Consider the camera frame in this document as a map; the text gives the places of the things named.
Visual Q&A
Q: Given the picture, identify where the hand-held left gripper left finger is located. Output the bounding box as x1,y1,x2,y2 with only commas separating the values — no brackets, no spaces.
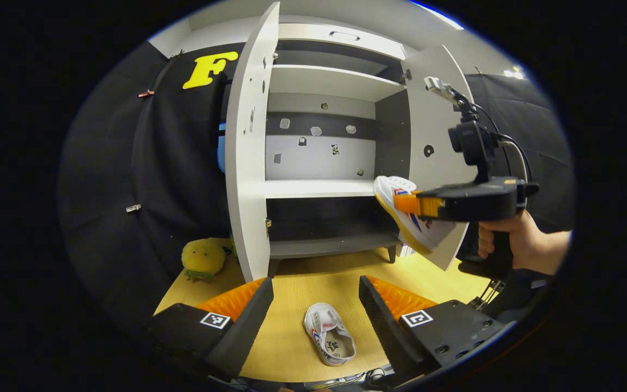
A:
147,277,274,382

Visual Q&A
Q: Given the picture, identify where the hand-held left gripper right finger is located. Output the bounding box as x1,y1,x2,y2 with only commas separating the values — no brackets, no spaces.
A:
358,275,510,382

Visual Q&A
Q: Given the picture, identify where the white canvas shoe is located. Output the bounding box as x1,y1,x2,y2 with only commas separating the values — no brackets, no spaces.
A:
373,175,458,255
303,303,356,366

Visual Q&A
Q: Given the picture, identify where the white cabinet door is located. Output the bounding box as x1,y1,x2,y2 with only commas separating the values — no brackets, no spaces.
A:
225,2,281,283
401,44,480,271

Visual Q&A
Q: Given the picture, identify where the white shoe cabinet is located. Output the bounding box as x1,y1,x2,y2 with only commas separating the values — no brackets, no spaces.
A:
262,23,417,265

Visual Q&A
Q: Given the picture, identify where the white cabinet drawer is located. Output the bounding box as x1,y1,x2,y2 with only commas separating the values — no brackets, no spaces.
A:
278,23,407,60

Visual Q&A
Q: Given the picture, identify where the yellow plush toy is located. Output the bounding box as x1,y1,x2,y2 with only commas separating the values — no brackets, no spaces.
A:
181,238,227,283

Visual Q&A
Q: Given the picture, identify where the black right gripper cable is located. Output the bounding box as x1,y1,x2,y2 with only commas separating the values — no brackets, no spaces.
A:
474,102,533,183

